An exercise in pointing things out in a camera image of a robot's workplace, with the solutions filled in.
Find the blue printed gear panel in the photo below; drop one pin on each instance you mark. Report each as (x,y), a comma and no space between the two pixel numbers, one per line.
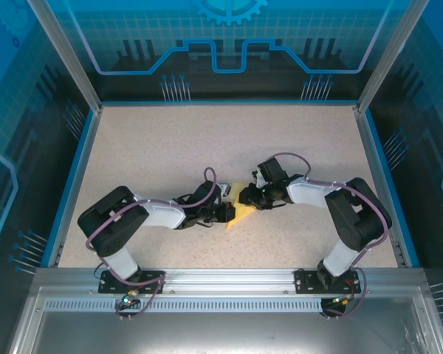
(225,22)

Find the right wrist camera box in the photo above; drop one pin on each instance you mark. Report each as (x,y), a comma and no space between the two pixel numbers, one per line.
(259,178)

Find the grey metal shelf panel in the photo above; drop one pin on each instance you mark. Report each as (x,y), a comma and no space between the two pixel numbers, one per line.
(206,332)

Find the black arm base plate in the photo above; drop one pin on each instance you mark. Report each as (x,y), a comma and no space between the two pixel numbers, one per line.
(151,284)
(306,282)

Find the long aluminium mounting rail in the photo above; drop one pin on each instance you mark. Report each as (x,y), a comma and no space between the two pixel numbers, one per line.
(229,280)

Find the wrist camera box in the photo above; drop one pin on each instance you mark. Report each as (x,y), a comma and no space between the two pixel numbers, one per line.
(259,178)
(225,189)

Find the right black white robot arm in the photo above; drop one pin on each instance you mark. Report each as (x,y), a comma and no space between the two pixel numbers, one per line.
(358,217)

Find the aluminium frame post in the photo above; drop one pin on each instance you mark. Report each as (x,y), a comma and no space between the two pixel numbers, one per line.
(389,55)
(68,55)

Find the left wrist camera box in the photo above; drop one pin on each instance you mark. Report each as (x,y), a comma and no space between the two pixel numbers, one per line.
(225,189)

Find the aluminium side rail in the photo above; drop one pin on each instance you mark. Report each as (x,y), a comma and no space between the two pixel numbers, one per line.
(79,177)
(378,177)

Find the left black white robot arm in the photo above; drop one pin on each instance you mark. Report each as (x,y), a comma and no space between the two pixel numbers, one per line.
(110,228)

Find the blue printed side panel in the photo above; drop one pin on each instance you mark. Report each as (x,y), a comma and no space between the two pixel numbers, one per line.
(428,147)
(14,129)

